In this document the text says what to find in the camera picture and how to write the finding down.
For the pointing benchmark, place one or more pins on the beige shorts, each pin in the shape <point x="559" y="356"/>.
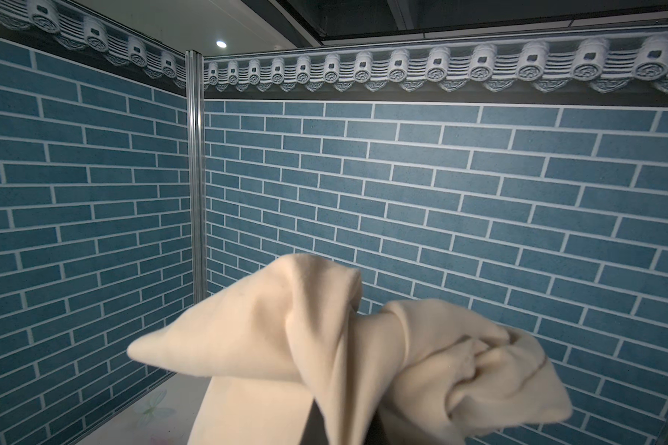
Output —
<point x="291" y="361"/>

